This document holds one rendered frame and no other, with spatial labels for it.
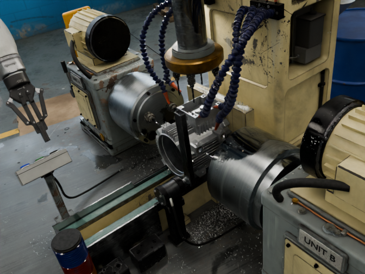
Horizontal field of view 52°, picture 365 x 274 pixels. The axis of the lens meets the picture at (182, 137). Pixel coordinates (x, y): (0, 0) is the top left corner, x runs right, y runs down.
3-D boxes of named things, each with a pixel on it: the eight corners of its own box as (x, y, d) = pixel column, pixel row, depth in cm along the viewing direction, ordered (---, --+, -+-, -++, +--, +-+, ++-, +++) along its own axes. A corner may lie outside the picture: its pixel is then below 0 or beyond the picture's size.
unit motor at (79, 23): (113, 83, 194) (92, -1, 171) (148, 104, 171) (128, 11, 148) (67, 103, 183) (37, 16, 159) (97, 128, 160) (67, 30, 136)
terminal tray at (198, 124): (205, 111, 135) (203, 93, 131) (225, 122, 128) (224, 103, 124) (178, 125, 130) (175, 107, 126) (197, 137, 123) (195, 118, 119)
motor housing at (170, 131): (201, 141, 147) (196, 98, 136) (236, 162, 134) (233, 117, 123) (159, 164, 138) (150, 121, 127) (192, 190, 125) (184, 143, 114)
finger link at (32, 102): (23, 93, 127) (27, 91, 127) (39, 123, 128) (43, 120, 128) (24, 90, 123) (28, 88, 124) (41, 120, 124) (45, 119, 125)
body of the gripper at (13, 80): (1, 78, 119) (15, 104, 120) (27, 68, 123) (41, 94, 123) (0, 83, 125) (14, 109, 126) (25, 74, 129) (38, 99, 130)
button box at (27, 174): (69, 162, 132) (62, 148, 132) (73, 161, 126) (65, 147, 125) (21, 186, 125) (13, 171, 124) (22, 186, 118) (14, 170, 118)
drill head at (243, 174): (247, 164, 133) (245, 102, 119) (355, 229, 104) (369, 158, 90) (192, 200, 122) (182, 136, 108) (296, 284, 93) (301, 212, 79)
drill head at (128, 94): (146, 103, 179) (136, 53, 165) (194, 132, 153) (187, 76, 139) (99, 124, 168) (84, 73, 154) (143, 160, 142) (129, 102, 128)
